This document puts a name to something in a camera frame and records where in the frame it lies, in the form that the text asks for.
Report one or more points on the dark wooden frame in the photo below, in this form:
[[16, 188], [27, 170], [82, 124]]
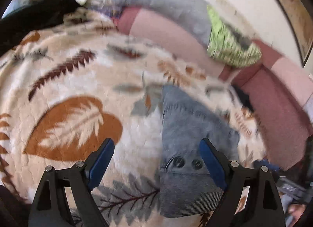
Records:
[[293, 9]]

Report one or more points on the leaf print blanket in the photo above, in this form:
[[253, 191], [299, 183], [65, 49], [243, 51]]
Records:
[[73, 75]]

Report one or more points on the blue denim pants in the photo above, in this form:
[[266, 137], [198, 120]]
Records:
[[185, 124]]

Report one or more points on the black garment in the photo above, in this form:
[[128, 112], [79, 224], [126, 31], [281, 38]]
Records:
[[31, 21]]

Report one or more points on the pink sofa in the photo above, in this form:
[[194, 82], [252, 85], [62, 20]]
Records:
[[276, 109]]

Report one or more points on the green patterned blanket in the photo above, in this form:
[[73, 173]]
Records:
[[222, 45]]

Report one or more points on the purple packet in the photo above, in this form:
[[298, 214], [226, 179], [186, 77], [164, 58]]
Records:
[[110, 11]]

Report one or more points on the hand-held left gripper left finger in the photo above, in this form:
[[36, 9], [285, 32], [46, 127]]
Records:
[[101, 163]]

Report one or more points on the black cloth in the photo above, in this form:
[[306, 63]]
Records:
[[244, 98]]

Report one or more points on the dark grey cloth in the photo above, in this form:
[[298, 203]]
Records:
[[240, 37]]

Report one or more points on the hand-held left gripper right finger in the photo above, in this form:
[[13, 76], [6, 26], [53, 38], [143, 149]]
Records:
[[212, 163]]

